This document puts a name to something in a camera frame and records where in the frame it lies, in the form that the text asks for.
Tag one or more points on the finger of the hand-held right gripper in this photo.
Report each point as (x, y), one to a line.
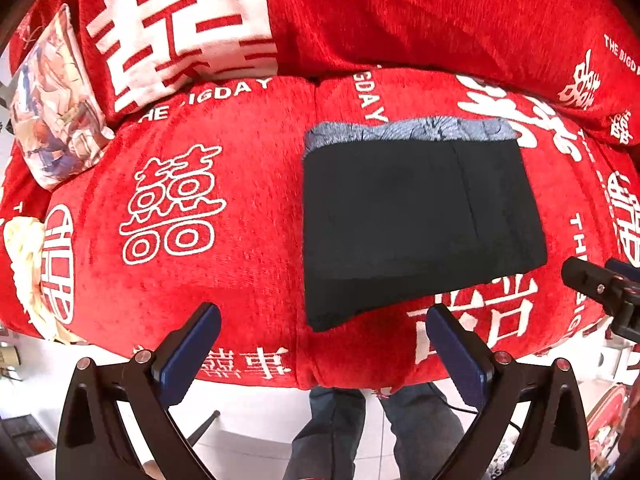
(585, 277)

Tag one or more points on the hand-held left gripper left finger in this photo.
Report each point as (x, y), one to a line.
(192, 350)

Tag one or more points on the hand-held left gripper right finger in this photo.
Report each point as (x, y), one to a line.
(455, 355)

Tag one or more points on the black pants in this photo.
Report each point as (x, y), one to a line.
(400, 210)

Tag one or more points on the person's right leg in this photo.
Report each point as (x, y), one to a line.
(425, 440)

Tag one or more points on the person's leg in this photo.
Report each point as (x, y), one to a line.
(425, 440)
(320, 435)

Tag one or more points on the red printed sofa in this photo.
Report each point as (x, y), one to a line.
(240, 270)

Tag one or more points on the red round box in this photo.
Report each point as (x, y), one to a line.
(607, 420)

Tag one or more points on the person's left leg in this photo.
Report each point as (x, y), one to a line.
(320, 435)

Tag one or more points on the cream plush pillow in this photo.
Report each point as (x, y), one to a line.
(22, 260)

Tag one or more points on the picture print cushion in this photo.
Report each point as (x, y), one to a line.
(55, 105)

